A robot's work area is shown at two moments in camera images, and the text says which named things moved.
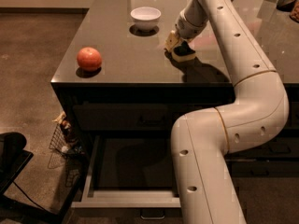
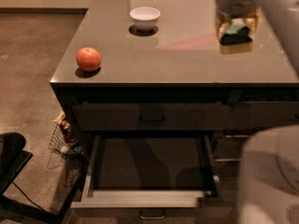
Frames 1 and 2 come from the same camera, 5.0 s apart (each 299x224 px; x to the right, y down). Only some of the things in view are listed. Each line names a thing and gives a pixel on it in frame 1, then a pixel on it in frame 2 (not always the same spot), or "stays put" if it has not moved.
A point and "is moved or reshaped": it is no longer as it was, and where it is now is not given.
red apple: x=89 y=58 stays put
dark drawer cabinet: x=123 y=92 stays put
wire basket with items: x=64 y=141 stays put
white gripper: x=186 y=31 to x=235 y=1
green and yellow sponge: x=183 y=52 is moved or reshaped
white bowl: x=145 y=19 stays put
